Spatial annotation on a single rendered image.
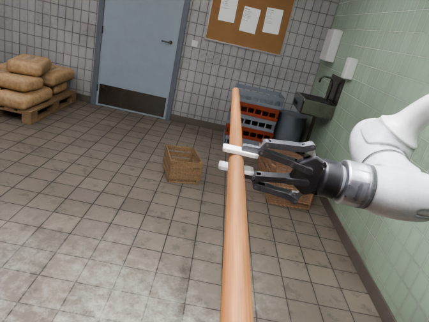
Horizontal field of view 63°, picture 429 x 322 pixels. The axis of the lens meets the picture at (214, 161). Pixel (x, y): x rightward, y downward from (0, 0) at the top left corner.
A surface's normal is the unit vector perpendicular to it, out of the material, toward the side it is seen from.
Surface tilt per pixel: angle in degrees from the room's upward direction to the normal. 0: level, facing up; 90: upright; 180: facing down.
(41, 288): 0
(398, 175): 29
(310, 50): 90
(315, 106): 90
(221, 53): 90
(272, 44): 90
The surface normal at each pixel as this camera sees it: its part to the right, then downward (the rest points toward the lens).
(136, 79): -0.04, 0.36
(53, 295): 0.21, -0.91
